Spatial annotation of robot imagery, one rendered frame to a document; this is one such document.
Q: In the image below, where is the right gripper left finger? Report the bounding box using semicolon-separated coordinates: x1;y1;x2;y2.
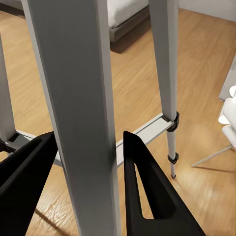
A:
0;131;58;236

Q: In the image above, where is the camera tripod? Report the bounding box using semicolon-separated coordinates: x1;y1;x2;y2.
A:
0;0;179;236

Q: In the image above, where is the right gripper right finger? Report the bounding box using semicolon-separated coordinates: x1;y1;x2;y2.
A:
123;131;206;236

